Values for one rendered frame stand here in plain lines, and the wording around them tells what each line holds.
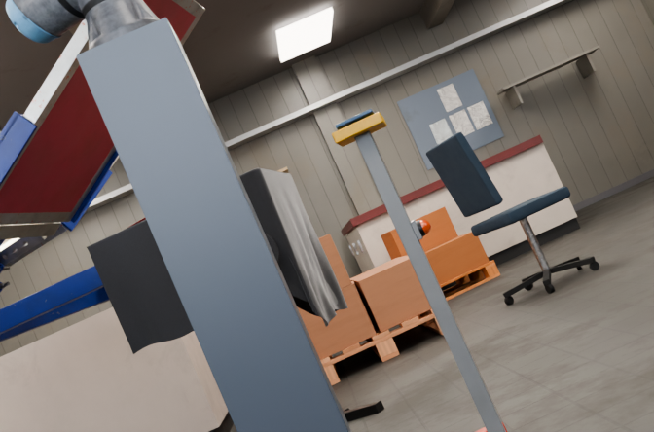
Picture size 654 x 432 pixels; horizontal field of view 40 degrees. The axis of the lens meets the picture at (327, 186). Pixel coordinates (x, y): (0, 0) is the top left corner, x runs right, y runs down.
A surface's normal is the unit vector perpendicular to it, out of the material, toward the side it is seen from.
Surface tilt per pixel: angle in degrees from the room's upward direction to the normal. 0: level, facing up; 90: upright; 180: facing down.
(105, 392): 90
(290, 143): 90
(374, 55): 90
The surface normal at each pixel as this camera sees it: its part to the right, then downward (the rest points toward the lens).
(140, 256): -0.11, 0.01
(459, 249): 0.20, -0.17
